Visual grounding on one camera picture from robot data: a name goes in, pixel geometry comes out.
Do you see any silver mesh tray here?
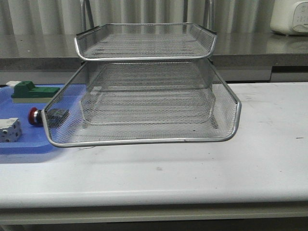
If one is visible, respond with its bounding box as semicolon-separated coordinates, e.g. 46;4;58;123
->
42;59;242;148
74;23;217;61
79;90;216;125

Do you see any red emergency stop button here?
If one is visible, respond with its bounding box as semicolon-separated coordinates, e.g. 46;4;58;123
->
28;107;69;128

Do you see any silver mesh bottom tray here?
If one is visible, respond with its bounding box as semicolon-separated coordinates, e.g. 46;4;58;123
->
79;90;216;125

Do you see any silver mesh top tray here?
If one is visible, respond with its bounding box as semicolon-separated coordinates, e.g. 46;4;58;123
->
74;23;217;61

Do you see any blue plastic tray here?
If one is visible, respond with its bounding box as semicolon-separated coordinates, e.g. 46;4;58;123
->
0;84;86;154

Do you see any green electrical component block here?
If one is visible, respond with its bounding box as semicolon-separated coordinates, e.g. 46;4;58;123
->
6;81;60;103

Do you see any steel background counter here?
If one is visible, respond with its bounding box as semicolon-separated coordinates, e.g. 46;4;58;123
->
0;32;308;84

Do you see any white terminal block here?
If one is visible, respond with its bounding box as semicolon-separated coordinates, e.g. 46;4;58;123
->
0;118;22;142

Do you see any white appliance in background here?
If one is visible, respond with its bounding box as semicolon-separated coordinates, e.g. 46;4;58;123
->
270;0;308;36

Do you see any silver metal rack frame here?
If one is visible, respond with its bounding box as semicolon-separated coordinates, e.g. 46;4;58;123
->
80;0;219;133

